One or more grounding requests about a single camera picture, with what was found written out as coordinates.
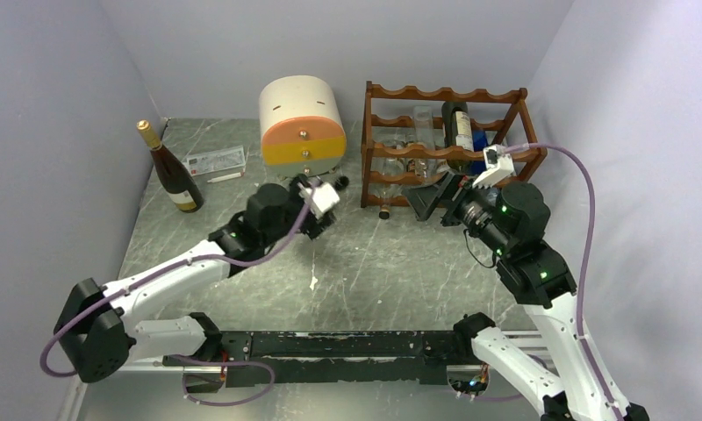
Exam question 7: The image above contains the blue labelled clear bottle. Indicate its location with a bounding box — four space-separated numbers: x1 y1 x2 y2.
469 130 490 175

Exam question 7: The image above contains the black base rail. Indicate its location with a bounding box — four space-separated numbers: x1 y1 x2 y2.
188 331 481 388

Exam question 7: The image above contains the white round drawer cabinet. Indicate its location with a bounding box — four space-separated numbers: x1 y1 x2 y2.
259 75 347 178

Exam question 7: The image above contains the dark gold-capped wine bottle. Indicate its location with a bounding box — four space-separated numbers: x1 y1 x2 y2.
137 120 204 213

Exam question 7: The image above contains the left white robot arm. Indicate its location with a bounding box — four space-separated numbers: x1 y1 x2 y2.
40 175 349 383

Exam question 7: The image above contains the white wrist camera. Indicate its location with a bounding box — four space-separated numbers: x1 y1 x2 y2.
473 145 514 189
299 185 340 216

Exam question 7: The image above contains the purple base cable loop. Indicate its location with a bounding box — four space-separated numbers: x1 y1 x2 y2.
164 355 276 407

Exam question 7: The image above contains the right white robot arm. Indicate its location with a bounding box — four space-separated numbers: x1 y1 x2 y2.
402 174 649 420

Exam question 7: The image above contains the white pen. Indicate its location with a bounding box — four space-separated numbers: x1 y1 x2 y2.
207 171 245 183

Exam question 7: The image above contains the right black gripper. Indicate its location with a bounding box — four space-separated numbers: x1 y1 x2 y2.
401 167 511 255

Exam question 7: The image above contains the brown wooden wine rack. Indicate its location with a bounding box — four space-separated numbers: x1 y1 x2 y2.
360 81 547 208

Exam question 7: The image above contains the clear glass bottle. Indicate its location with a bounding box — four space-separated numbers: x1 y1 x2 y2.
412 105 448 185

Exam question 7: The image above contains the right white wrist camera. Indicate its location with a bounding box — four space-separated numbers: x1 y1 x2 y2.
473 145 514 189

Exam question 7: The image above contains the dark green labelled wine bottle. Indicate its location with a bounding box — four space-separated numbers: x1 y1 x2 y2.
289 174 350 192

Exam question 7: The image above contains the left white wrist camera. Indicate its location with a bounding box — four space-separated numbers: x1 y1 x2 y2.
299 185 340 216

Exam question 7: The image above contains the clear plastic ruler package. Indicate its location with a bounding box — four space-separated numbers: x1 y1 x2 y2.
183 146 246 175

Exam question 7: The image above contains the dark wine bottle white label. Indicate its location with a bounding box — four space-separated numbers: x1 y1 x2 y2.
441 101 474 152

